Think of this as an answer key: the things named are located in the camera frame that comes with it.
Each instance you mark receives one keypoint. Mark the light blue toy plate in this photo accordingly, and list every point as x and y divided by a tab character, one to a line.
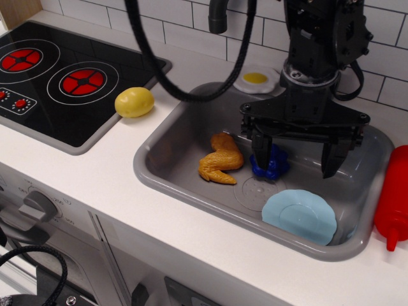
301	213

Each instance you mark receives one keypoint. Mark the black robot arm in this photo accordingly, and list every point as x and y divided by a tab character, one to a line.
326	37

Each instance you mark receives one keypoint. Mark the black toy stove top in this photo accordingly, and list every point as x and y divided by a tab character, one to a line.
59	87

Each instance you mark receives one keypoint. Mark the red ketchup bottle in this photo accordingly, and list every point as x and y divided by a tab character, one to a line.
391	215

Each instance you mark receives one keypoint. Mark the toy fried chicken wing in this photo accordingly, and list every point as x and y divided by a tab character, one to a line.
226	156

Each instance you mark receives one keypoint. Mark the blue toy blueberries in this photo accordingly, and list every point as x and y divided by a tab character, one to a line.
277	166

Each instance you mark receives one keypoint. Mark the yellow toy potato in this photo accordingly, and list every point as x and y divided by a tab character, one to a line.
134	102

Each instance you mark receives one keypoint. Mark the grey oven knob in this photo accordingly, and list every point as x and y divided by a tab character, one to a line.
38	207

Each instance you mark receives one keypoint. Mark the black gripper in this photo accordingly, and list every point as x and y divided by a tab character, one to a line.
305	111

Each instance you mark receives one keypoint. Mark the dark grey faucet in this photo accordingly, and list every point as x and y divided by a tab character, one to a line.
217	16

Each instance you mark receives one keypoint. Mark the toy oven front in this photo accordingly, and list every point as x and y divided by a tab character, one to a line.
110	263

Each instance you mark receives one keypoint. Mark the wooden panel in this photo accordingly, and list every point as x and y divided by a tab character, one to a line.
15	12

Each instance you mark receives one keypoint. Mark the grey toy sink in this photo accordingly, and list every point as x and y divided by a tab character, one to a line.
168	162

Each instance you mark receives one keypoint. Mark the toy fried egg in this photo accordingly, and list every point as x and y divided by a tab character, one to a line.
255	79

